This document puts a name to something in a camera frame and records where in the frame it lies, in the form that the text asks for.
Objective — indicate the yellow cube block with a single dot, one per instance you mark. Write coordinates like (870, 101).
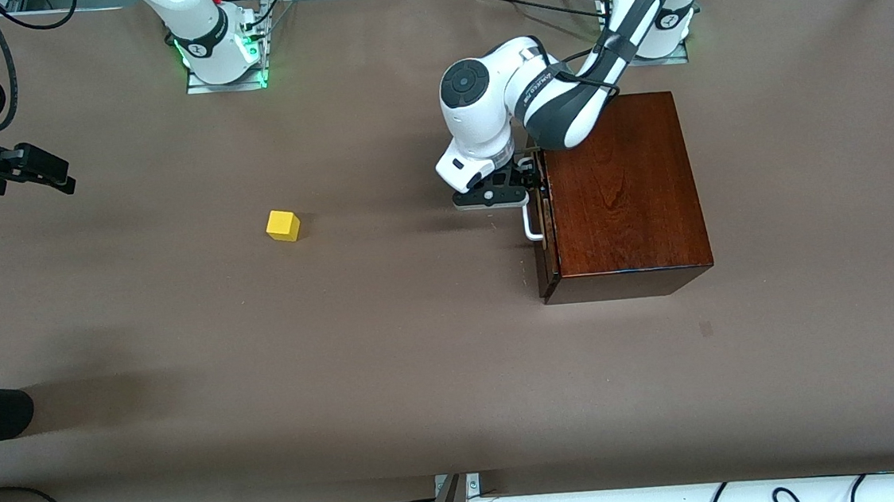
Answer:
(282, 226)

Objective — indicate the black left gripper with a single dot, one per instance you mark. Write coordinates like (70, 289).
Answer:
(521, 173)

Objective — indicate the dark brown wooden cabinet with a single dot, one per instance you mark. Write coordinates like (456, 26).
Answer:
(619, 205)

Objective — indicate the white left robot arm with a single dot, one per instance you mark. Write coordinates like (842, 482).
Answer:
(484, 112)

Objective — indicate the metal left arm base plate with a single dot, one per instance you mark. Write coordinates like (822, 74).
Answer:
(663, 61)

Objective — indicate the brown table cover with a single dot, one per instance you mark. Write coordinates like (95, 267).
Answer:
(424, 364)

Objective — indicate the small metal bracket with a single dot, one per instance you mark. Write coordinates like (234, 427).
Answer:
(473, 484)

